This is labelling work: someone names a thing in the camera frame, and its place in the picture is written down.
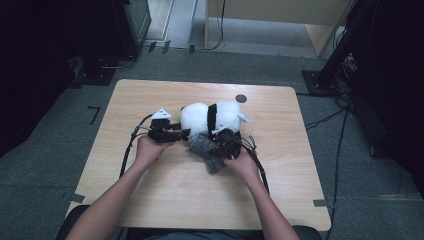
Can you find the grey floor tape strip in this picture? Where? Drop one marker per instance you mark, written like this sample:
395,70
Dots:
320,202
76,198

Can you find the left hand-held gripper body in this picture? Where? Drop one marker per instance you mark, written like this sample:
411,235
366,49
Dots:
161,130

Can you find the dark round table grommet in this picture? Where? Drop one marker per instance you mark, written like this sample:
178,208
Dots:
241,98

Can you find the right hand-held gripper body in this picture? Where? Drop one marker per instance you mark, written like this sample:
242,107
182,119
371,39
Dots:
230,145

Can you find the light wooden desk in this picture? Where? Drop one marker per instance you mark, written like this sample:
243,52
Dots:
276,11

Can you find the black floor tape piece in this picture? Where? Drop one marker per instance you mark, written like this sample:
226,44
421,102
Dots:
191,49
151,47

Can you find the person's grey-blue clothing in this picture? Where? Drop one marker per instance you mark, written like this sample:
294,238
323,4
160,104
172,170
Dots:
200,235

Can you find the black floor base plate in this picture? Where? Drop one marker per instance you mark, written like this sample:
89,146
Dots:
95,75

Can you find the person's left hand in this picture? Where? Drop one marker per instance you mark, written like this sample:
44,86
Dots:
151,151

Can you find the panda plush toy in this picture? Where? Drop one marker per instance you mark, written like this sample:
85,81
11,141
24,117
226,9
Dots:
200,116

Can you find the person's right hand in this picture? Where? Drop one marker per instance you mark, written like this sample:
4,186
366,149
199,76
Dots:
243,165

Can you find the black metal stand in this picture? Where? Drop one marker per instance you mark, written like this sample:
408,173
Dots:
336,56

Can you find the black cabinet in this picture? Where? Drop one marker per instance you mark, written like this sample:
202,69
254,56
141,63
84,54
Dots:
131,23

